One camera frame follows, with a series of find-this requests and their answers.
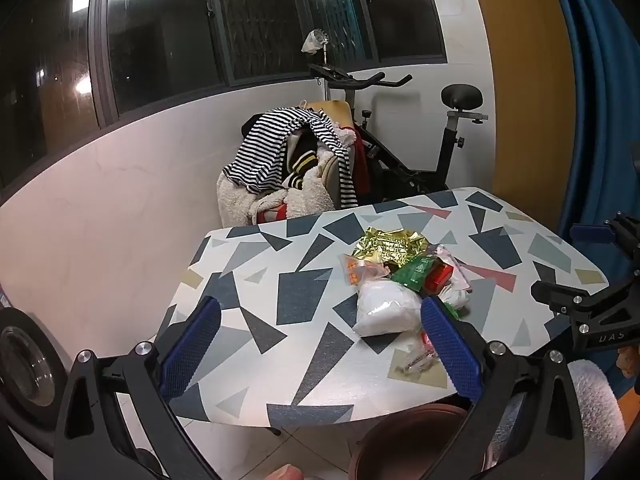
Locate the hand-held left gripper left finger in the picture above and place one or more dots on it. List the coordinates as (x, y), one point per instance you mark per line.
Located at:
(190, 350)

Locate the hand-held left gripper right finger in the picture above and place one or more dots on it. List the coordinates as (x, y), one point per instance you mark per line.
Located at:
(450, 355)

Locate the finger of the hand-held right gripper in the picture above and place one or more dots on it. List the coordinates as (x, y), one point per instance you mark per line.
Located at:
(589, 234)
(562, 296)

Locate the small red wrapper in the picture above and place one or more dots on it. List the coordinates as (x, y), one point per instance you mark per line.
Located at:
(426, 340)

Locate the small clear wrapper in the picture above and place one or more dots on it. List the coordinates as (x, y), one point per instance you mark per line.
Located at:
(417, 362)

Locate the white green plastic bag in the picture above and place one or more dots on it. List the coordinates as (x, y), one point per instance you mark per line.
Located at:
(456, 300)

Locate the red box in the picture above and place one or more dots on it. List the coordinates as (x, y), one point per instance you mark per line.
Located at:
(439, 277)

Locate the clear bag of white powder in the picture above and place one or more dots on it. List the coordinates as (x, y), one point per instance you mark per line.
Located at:
(385, 310)

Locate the clear pink-edged tray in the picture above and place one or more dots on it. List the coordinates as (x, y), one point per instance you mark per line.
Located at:
(457, 270)

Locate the green packet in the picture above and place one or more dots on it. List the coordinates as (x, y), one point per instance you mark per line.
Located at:
(412, 272)

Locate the brown round bin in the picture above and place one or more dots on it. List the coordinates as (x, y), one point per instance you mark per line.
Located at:
(410, 445)

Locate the gold foil wrapper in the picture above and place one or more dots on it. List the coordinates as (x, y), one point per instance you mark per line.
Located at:
(390, 245)

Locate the clear packet with orange print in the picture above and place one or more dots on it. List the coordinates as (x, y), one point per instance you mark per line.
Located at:
(357, 270)

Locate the blue curtain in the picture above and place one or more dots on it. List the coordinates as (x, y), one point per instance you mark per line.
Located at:
(600, 85)

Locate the white fleece garment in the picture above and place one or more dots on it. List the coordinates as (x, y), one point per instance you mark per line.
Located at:
(235, 200)

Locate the yellow wooden door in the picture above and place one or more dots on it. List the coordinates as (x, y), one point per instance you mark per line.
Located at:
(530, 85)

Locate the grey washing machine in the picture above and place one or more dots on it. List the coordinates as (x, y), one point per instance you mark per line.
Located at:
(25, 370)

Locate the black exercise bike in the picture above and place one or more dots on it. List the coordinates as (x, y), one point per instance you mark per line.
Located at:
(450, 140)

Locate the red garment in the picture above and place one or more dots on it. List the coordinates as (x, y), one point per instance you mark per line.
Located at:
(360, 160)

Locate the black white striped shirt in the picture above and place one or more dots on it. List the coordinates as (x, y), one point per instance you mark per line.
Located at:
(265, 145)

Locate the black jacket with striped cuffs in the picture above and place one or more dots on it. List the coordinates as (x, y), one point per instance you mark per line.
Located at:
(300, 152)

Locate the wooden chair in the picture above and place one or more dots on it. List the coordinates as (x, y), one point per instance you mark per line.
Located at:
(335, 110)

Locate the dark framed window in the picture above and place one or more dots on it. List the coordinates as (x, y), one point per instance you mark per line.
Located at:
(160, 35)

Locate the white cloth on bike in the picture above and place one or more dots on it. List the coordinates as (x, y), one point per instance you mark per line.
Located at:
(315, 42)

